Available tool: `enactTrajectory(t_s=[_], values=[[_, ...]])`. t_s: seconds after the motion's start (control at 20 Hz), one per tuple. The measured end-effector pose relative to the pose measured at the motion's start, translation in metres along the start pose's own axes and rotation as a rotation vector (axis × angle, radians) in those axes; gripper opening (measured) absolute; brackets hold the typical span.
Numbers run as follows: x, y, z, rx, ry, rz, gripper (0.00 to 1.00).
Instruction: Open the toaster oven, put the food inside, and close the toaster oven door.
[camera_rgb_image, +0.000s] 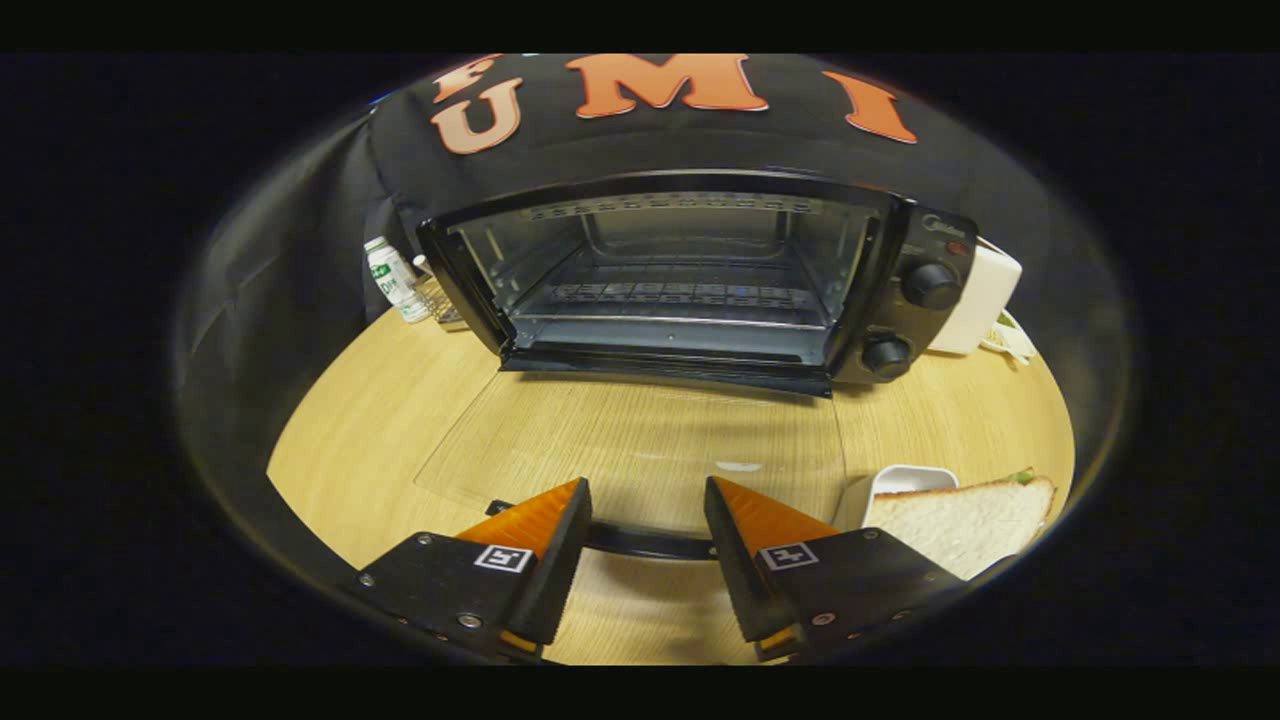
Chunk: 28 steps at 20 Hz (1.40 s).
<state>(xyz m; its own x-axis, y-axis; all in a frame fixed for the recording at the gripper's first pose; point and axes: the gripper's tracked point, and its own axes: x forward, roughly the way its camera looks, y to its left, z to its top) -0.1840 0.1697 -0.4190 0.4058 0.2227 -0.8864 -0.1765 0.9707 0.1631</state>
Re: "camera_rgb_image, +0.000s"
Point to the white pop-up toaster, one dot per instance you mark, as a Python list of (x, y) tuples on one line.
[(978, 300)]

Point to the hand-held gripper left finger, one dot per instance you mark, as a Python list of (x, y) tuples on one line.
[(560, 570)]

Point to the lettuce sandwich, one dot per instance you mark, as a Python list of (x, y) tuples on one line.
[(965, 522)]

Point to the black toaster oven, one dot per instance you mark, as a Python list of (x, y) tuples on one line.
[(915, 300)]

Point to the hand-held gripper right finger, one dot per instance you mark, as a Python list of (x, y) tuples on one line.
[(735, 570)]

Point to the white bottle green label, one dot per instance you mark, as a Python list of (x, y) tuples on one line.
[(395, 282)]

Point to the white rectangular tray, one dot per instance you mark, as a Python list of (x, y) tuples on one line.
[(905, 480)]

